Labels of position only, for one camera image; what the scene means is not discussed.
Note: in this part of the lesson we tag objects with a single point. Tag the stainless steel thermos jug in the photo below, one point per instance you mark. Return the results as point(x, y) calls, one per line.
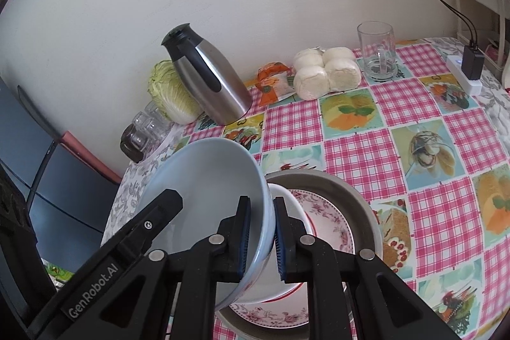
point(223, 93)

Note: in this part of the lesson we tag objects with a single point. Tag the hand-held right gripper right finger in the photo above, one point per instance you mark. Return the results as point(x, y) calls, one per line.
point(279, 244)

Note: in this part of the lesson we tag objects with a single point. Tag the white power strip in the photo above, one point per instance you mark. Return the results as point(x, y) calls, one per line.
point(456, 69)

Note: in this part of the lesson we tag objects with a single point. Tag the green packet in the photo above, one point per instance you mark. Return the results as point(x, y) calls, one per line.
point(59, 272)

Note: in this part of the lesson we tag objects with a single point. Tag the light blue bowl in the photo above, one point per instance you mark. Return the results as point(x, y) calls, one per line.
point(207, 180)

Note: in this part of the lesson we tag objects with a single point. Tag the clear glass mug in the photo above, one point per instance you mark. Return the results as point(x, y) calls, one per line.
point(376, 61)

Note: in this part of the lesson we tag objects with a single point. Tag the round floral plate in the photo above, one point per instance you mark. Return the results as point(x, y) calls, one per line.
point(334, 228)

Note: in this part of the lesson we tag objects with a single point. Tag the bag of steamed buns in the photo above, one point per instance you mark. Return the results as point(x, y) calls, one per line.
point(318, 81)

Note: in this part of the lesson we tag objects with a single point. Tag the clear glass jar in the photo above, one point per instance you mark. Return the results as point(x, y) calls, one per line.
point(145, 125)
point(157, 113)

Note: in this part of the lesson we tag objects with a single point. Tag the dark cabinet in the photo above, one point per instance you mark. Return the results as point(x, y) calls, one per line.
point(59, 204)

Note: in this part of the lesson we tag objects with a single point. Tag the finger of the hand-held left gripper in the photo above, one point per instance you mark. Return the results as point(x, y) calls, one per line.
point(159, 210)

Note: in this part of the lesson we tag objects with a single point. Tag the black charger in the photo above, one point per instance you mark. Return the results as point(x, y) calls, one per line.
point(473, 63)

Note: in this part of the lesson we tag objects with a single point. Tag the napa cabbage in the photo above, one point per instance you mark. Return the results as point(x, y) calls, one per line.
point(171, 97)

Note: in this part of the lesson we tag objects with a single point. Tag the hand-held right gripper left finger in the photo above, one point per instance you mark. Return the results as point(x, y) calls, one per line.
point(243, 236)

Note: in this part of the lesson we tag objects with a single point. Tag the orange snack packet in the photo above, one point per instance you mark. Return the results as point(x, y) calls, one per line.
point(275, 89)

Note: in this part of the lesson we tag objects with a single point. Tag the strawberry print bowl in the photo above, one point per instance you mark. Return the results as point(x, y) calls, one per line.
point(299, 213)

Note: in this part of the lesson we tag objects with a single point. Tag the red board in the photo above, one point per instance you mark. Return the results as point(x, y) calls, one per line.
point(91, 156)

